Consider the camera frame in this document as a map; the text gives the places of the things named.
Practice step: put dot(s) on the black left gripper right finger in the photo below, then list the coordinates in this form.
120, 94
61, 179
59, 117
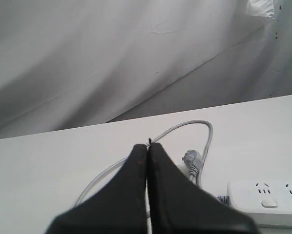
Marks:
177, 206

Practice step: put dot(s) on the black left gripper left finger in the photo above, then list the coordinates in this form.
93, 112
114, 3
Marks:
117, 208

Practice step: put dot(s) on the white wrinkled backdrop cloth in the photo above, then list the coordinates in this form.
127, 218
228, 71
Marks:
72, 63

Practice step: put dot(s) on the grey cable plug connector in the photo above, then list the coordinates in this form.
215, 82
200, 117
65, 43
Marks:
193, 161

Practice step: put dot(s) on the white five-outlet power strip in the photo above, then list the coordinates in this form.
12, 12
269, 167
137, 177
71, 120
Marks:
268, 203

